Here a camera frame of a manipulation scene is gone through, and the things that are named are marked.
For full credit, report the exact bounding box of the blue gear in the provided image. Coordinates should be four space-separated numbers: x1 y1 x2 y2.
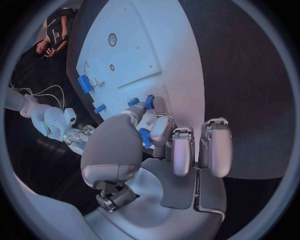
137 128 154 150

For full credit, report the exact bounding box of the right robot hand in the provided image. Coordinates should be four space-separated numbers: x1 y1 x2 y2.
62 124 97 156

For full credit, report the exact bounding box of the white cable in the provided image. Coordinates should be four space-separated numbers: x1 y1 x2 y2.
8 83 64 110
32 84 66 111

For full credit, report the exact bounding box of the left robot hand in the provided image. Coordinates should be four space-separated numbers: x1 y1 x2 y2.
80 102 234 240

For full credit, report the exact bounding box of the blue peg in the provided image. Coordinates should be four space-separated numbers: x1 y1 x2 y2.
93 103 107 115
144 95 156 111

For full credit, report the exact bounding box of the white task board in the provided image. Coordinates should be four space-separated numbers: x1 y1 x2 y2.
75 0 207 162

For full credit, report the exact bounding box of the person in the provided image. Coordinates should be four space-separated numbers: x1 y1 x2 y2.
34 7 77 61

